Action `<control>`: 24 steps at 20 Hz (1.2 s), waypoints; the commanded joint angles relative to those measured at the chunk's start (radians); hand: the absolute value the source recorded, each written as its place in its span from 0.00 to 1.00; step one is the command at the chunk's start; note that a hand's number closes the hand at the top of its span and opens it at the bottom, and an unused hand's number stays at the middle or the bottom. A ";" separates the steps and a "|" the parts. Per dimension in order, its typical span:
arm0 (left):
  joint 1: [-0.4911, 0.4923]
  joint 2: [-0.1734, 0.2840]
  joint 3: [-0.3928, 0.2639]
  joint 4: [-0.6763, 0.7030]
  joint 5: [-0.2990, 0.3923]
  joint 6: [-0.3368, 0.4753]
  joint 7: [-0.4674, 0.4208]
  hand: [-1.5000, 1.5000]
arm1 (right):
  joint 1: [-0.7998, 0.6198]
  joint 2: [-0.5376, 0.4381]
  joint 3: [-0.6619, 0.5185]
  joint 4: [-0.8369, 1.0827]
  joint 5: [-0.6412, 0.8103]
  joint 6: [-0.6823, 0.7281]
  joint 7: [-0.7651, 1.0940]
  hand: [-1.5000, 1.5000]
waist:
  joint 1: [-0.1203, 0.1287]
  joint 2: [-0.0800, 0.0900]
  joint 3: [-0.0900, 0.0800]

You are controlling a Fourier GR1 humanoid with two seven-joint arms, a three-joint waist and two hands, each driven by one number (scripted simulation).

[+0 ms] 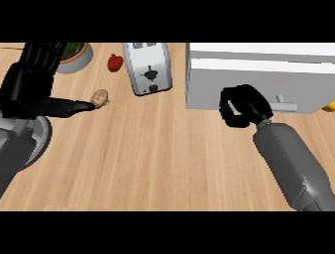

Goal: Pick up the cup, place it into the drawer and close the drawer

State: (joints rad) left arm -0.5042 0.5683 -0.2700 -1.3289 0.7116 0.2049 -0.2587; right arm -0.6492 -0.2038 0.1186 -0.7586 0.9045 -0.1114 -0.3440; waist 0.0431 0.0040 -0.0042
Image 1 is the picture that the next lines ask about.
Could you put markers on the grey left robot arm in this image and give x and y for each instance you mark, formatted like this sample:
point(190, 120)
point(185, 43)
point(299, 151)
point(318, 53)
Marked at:
point(4, 145)

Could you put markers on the brown potato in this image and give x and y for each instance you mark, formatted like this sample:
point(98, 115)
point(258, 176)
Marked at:
point(101, 97)

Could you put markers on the white open drawer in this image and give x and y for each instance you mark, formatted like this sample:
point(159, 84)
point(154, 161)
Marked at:
point(268, 76)

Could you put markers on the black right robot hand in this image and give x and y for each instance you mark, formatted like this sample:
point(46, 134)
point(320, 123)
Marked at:
point(246, 104)

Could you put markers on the red bell pepper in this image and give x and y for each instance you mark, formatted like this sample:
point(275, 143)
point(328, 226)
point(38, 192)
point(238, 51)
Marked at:
point(116, 63)

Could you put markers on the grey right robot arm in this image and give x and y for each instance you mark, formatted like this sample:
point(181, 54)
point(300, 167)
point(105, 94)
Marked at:
point(294, 165)

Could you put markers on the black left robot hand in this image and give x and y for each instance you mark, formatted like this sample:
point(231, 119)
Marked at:
point(29, 89)

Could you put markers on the yellow lemon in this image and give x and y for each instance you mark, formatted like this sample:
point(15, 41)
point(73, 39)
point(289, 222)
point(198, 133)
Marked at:
point(333, 105)

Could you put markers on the silver toaster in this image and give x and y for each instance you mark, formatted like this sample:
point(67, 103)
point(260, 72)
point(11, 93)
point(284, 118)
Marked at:
point(148, 68)

